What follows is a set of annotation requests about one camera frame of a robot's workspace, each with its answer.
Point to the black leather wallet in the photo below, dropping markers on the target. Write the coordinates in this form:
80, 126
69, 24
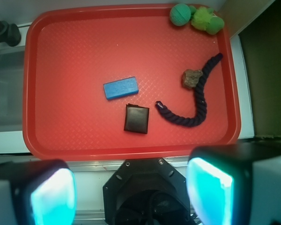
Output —
136, 119

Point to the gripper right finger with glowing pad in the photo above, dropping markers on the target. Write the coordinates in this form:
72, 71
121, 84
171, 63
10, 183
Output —
237, 184

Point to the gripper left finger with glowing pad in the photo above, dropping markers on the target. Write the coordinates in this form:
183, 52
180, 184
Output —
37, 193

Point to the green ball tug toy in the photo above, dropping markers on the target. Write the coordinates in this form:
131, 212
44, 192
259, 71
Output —
201, 18

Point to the brown rock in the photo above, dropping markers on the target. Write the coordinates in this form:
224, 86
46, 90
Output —
191, 78

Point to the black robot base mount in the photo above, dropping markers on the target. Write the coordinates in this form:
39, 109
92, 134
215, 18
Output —
147, 192

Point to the red plastic tray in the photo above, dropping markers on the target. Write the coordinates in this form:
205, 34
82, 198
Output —
70, 54

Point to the blue rectangular block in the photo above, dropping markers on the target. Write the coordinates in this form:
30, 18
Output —
121, 88

